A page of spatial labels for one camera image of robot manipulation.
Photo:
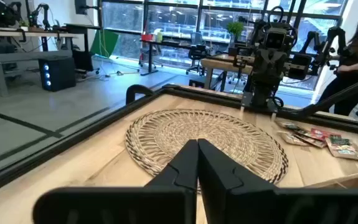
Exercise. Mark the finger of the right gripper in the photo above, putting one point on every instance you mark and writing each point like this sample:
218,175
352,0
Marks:
244,57
298,67

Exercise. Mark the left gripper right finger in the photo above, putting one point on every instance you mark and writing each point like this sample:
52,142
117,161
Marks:
259,205

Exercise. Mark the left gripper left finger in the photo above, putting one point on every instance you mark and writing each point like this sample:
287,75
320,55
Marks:
119,205

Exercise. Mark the red strawberry tea packet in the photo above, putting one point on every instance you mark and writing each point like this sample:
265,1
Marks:
322,133

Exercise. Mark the wooden three-compartment tray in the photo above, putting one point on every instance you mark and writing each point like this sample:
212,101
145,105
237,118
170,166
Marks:
353,180

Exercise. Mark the black background robot arm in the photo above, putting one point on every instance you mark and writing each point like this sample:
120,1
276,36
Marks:
45,15

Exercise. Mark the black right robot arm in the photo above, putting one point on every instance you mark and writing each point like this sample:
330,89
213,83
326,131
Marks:
261,96

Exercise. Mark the wooden table with metal legs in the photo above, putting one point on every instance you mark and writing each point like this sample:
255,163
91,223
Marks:
219,63

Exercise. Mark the small potted green plant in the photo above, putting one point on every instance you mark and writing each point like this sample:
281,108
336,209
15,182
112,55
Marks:
235,28

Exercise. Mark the black office chair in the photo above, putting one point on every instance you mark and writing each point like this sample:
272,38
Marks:
197,51

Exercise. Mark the round woven straw placemat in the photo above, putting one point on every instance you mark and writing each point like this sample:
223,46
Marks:
213,127

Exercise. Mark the black desk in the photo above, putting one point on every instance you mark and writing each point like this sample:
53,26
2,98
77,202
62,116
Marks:
151,59

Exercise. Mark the red container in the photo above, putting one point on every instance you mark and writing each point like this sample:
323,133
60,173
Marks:
147,37

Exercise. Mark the green board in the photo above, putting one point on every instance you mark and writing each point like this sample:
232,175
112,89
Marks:
104,43

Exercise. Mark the grey-legged wooden desk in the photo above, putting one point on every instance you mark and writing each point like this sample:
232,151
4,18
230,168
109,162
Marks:
26,57

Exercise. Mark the black desk equipment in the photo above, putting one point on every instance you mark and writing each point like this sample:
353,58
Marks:
6,15

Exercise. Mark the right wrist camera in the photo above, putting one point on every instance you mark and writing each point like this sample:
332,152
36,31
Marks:
275,40

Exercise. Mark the black aluminium table frame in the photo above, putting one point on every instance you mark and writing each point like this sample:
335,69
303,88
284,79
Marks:
73,140

